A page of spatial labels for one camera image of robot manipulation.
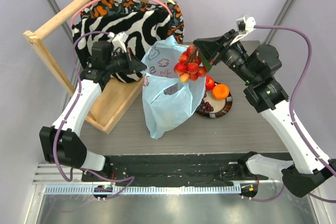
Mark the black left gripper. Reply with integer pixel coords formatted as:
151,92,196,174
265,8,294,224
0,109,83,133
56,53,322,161
105,48,146,75

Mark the red yellow cherry bunch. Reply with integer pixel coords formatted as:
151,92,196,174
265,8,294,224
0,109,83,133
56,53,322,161
174,45,207,83

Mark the orange persimmon fruit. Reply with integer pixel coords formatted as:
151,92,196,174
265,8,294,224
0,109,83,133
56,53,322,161
212,84,230,100

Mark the light blue cartoon plastic bag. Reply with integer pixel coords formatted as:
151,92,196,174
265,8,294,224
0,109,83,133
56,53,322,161
141,36,205,140

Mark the dark purple grape bunch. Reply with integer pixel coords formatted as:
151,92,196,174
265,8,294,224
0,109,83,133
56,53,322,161
196,99,214,114

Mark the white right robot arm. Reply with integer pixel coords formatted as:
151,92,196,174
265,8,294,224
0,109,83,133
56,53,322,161
193,29,335,198

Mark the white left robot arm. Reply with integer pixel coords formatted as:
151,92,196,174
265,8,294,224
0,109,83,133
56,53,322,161
39,41,146,182

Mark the red apple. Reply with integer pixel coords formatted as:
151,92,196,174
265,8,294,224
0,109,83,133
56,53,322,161
205,76,216,91

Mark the zebra pattern fleece garment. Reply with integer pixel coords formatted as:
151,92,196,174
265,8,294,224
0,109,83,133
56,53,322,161
72,10,171,83

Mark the wooden clothes rack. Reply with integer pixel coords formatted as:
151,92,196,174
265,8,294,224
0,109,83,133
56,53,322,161
23,0,146,135

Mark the black fruit plate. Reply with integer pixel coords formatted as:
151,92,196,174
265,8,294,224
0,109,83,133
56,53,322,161
196,90,233,119

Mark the orange camouflage pattern garment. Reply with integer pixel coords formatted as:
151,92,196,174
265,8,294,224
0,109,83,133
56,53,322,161
81,3,184,44

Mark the pink clothes hanger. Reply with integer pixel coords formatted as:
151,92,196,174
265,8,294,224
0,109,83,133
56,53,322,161
71,0,173,26

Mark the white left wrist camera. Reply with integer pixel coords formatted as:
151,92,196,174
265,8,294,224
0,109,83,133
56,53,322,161
107,32,128,52

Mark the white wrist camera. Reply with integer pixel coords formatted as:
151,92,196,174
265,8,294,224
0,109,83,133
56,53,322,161
107,32,128,52
230,14,256,45

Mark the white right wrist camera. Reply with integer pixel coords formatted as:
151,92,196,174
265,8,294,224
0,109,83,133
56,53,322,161
230,14,256,45

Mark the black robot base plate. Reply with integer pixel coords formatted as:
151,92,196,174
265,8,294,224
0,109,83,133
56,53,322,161
81,153,268,188

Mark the white slotted cable duct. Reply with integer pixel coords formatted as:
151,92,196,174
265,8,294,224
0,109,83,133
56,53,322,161
44,184,241,195

